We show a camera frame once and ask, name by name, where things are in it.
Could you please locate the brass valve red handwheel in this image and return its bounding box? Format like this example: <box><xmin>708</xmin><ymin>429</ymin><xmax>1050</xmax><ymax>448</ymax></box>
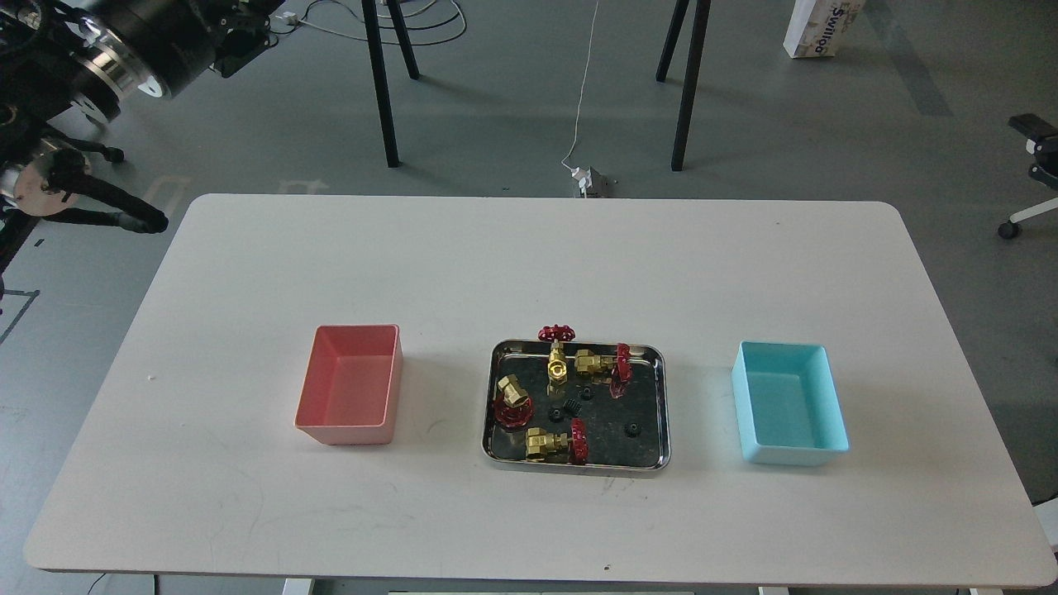
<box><xmin>493</xmin><ymin>375</ymin><xmax>534</xmax><ymax>431</ymax></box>
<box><xmin>539</xmin><ymin>325</ymin><xmax>574</xmax><ymax>387</ymax></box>

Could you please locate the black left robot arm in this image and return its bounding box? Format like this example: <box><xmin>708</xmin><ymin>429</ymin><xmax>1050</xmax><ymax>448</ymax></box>
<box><xmin>1</xmin><ymin>1</ymin><xmax>279</xmax><ymax>267</ymax></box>

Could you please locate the upright brass valve red handwheel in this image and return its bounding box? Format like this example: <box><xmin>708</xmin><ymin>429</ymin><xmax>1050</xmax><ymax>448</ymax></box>
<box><xmin>539</xmin><ymin>325</ymin><xmax>574</xmax><ymax>387</ymax></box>

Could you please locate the brass valve by tray right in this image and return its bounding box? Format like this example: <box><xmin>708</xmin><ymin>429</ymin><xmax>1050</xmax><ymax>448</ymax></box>
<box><xmin>574</xmin><ymin>343</ymin><xmax>632</xmax><ymax>399</ymax></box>

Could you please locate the brass valve at tray bottom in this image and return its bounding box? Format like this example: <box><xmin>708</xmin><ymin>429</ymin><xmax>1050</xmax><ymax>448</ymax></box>
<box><xmin>525</xmin><ymin>418</ymin><xmax>589</xmax><ymax>464</ymax></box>

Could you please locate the pink plastic box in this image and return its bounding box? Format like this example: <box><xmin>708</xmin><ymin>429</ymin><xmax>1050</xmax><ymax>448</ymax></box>
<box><xmin>294</xmin><ymin>324</ymin><xmax>403</xmax><ymax>445</ymax></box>

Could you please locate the light blue plastic box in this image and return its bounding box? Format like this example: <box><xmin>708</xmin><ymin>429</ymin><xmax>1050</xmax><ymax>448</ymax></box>
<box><xmin>731</xmin><ymin>341</ymin><xmax>850</xmax><ymax>466</ymax></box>

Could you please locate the white cardboard box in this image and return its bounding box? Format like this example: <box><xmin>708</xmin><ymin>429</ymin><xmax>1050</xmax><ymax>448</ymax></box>
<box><xmin>783</xmin><ymin>1</ymin><xmax>865</xmax><ymax>58</ymax></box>

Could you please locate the stainless steel tray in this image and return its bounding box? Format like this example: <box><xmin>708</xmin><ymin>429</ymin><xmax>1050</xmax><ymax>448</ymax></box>
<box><xmin>481</xmin><ymin>340</ymin><xmax>671</xmax><ymax>474</ymax></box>

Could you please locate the floor power socket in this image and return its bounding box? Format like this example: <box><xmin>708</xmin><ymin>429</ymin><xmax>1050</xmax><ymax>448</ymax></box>
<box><xmin>570</xmin><ymin>167</ymin><xmax>613</xmax><ymax>198</ymax></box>

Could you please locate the black table leg left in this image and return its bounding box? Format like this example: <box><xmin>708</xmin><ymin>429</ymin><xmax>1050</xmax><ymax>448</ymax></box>
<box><xmin>360</xmin><ymin>1</ymin><xmax>420</xmax><ymax>167</ymax></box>

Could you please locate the black table leg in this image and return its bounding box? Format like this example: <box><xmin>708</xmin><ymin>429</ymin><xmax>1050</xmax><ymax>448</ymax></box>
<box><xmin>360</xmin><ymin>1</ymin><xmax>420</xmax><ymax>167</ymax></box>
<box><xmin>655</xmin><ymin>1</ymin><xmax>712</xmax><ymax>172</ymax></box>

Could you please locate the black table leg right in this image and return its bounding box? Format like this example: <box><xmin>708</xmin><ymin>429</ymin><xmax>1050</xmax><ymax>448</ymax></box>
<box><xmin>655</xmin><ymin>1</ymin><xmax>712</xmax><ymax>172</ymax></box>

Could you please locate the office chair base right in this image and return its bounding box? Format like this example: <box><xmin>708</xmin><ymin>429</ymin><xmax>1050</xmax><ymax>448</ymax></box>
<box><xmin>997</xmin><ymin>113</ymin><xmax>1057</xmax><ymax>240</ymax></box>

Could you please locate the white power cable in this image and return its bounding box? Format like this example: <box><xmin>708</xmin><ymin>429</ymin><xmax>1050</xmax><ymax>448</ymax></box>
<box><xmin>561</xmin><ymin>0</ymin><xmax>600</xmax><ymax>179</ymax></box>

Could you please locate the black cable bundle floor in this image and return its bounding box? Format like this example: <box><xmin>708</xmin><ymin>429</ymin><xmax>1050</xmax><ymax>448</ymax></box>
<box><xmin>273</xmin><ymin>0</ymin><xmax>468</xmax><ymax>47</ymax></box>

